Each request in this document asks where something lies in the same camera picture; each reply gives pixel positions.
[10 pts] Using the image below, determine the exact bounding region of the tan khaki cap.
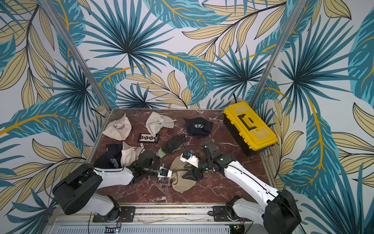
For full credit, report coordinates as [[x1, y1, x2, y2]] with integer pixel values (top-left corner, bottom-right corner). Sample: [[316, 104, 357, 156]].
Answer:
[[169, 156, 197, 193]]

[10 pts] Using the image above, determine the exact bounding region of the cream Colorado cap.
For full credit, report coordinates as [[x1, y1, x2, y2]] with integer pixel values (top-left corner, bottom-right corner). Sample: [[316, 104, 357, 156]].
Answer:
[[120, 142, 144, 167]]

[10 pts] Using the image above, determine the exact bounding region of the white perforated cap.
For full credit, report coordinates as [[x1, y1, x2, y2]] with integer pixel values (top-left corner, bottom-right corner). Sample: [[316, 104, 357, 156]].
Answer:
[[146, 112, 177, 135]]

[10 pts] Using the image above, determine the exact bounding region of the navy black cap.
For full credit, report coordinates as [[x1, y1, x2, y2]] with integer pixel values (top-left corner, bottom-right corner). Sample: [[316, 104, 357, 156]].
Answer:
[[93, 144, 123, 169]]

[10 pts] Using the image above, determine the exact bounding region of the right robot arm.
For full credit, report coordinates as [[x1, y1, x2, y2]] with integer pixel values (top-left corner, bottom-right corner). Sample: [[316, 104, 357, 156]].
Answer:
[[180, 140, 302, 234]]

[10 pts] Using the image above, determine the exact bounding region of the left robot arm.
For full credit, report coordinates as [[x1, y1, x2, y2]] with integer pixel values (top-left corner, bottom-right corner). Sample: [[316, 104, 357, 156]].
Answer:
[[52, 150, 173, 222]]

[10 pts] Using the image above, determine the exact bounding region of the green black cap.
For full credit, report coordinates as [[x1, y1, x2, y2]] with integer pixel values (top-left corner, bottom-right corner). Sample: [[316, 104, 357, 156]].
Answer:
[[157, 134, 186, 159]]

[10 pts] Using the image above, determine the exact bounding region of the black charger board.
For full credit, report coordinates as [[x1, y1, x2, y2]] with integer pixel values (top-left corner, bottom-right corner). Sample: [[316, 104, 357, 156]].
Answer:
[[137, 134, 159, 143]]

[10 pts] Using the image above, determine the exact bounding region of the yellow black toolbox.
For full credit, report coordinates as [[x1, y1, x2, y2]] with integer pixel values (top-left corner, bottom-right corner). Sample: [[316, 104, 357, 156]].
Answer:
[[224, 102, 278, 157]]

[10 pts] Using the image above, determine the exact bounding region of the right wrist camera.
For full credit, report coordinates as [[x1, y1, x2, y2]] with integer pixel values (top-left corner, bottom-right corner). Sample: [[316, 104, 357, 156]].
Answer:
[[180, 151, 200, 168]]

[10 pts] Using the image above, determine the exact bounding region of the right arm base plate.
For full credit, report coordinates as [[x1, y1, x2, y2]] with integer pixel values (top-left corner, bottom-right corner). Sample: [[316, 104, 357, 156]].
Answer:
[[207, 206, 251, 222]]

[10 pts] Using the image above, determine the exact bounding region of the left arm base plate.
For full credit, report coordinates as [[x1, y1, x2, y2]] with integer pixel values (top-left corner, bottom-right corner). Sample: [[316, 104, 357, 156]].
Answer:
[[93, 206, 136, 223]]

